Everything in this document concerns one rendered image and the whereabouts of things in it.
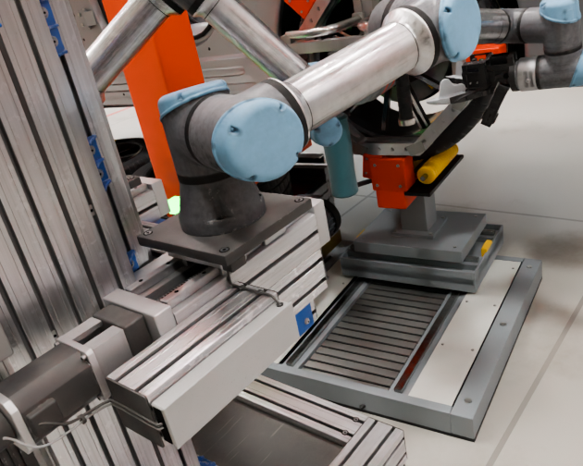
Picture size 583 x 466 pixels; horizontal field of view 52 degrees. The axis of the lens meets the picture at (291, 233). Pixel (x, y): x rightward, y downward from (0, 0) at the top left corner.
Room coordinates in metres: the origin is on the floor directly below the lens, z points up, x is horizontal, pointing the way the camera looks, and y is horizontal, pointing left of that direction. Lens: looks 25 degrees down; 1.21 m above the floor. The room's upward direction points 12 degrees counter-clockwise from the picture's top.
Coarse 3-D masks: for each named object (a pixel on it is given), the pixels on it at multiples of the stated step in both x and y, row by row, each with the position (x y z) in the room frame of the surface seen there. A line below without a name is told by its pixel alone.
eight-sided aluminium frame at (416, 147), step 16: (320, 0) 1.87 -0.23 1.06; (336, 0) 1.89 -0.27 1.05; (320, 16) 1.87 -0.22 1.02; (448, 112) 1.65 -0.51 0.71; (352, 128) 1.90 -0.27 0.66; (432, 128) 1.68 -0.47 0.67; (352, 144) 1.85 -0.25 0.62; (368, 144) 1.81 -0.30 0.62; (384, 144) 1.78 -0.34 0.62; (400, 144) 1.75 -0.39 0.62; (416, 144) 1.71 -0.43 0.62
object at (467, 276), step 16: (480, 240) 1.88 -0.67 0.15; (496, 240) 1.86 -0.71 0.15; (352, 256) 1.97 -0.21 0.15; (368, 256) 1.93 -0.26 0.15; (384, 256) 1.89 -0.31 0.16; (480, 256) 1.78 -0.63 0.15; (352, 272) 1.92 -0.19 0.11; (368, 272) 1.88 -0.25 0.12; (384, 272) 1.84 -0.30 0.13; (400, 272) 1.80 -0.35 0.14; (416, 272) 1.77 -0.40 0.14; (432, 272) 1.73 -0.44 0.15; (448, 272) 1.70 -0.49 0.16; (464, 272) 1.67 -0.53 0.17; (480, 272) 1.70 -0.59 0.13; (448, 288) 1.70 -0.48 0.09; (464, 288) 1.67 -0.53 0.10
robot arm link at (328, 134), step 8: (336, 120) 1.37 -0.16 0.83; (320, 128) 1.37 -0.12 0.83; (328, 128) 1.37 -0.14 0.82; (336, 128) 1.37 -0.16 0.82; (312, 136) 1.38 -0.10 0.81; (320, 136) 1.36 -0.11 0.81; (328, 136) 1.37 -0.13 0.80; (336, 136) 1.37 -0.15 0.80; (320, 144) 1.37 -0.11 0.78; (328, 144) 1.37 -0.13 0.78
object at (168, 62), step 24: (120, 0) 1.75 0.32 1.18; (168, 24) 1.75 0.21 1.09; (144, 48) 1.72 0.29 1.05; (168, 48) 1.73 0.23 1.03; (192, 48) 1.81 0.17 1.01; (144, 72) 1.74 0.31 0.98; (168, 72) 1.71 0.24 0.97; (192, 72) 1.79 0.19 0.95; (144, 96) 1.76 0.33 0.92; (144, 120) 1.77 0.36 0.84; (168, 168) 1.75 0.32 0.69; (168, 192) 1.77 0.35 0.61; (168, 216) 1.79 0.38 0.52
